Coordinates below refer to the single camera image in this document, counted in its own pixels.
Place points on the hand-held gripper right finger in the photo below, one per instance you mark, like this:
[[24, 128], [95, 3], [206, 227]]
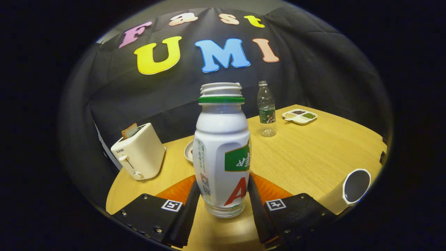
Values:
[[259, 219]]

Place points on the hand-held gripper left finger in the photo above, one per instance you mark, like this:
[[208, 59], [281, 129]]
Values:
[[184, 219]]

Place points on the white juice bottle green label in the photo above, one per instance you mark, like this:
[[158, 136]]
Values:
[[219, 146]]

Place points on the clear plastic water bottle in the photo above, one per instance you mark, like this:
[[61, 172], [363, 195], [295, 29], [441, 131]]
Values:
[[267, 111]]

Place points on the grey round plate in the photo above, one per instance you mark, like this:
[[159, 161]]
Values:
[[188, 153]]

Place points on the white toaster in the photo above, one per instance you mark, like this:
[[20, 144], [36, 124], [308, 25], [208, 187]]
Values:
[[143, 157]]

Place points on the wooden table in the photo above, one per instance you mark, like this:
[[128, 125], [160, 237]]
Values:
[[306, 153]]

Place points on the toast slice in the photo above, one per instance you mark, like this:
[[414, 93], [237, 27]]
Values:
[[129, 131]]

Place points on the white divided snack dish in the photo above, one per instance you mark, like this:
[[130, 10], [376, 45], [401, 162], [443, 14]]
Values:
[[299, 120]]

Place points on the black backdrop cloth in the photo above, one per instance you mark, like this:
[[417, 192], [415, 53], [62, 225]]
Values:
[[313, 69]]

